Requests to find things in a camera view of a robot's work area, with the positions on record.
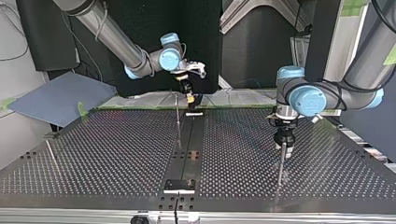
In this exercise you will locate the black panel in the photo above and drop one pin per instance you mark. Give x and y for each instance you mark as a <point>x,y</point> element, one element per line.
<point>140,18</point>

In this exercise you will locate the black upright beam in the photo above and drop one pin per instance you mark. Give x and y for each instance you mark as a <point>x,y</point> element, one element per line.
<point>322,37</point>

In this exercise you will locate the grey board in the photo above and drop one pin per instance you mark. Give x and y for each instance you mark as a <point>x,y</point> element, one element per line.
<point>62,99</point>

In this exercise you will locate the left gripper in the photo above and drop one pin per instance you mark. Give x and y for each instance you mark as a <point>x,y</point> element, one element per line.
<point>284,135</point>

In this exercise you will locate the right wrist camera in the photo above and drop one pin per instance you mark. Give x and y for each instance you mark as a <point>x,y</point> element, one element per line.
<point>194,67</point>

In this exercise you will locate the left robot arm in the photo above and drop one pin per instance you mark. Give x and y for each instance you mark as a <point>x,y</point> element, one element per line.
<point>364,68</point>

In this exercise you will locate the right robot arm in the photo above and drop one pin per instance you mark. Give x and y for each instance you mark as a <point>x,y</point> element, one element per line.
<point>109,34</point>

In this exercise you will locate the metal post with orange clip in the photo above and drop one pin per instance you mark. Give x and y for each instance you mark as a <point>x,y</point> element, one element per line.
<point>282,168</point>

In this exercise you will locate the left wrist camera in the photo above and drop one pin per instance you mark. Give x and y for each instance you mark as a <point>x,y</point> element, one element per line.
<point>317,118</point>

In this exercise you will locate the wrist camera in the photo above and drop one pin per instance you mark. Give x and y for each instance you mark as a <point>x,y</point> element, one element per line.
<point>194,67</point>
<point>317,118</point>

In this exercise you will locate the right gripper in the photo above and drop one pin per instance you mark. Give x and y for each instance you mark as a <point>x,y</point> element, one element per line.
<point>186,85</point>

